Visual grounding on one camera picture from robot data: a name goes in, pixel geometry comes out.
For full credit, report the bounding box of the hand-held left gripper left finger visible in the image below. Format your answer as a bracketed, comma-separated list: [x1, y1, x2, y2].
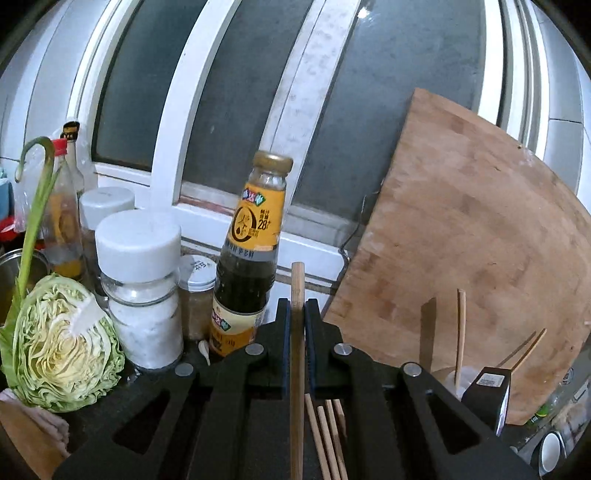
[53, 298, 293, 480]

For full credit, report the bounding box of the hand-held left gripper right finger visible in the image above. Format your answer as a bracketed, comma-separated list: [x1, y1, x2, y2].
[304, 298, 541, 480]

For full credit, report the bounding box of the single wooden chopstick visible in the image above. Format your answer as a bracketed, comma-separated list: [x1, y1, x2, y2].
[290, 261, 306, 480]
[455, 289, 467, 388]
[510, 328, 547, 371]

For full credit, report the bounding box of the translucent plastic cup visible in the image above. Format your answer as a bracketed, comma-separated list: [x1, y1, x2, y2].
[431, 366, 478, 400]

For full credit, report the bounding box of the dark sauce bottle yellow label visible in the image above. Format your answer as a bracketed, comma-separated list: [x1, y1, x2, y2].
[209, 150, 294, 358]

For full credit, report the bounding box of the white bowl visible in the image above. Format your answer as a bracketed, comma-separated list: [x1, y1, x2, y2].
[538, 431, 566, 476]

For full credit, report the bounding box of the small glass seasoning jar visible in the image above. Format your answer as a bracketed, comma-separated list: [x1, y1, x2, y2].
[178, 255, 218, 342]

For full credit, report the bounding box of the glass salt jar white lid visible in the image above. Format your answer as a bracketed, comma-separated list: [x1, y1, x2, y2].
[95, 210, 184, 370]

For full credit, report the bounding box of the wooden cutting board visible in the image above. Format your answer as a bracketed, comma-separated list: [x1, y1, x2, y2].
[322, 88, 585, 426]

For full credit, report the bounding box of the halved green cabbage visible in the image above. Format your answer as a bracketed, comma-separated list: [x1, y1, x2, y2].
[0, 272, 126, 413]

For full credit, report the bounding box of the pink cloth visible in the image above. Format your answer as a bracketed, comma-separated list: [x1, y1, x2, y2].
[0, 389, 71, 457]

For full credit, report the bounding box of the oil bottle red cap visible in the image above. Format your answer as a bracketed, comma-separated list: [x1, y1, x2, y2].
[42, 138, 86, 280]

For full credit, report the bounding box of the green onion stalk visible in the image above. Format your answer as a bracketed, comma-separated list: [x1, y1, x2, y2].
[14, 137, 57, 301]

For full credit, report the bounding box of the bottle with black yellow cap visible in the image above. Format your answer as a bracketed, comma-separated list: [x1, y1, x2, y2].
[61, 121, 86, 197]

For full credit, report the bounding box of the steel pot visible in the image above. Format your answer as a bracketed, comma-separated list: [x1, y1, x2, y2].
[0, 249, 51, 324]

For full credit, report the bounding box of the white window frame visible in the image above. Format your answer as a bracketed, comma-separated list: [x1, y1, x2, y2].
[69, 0, 550, 287]

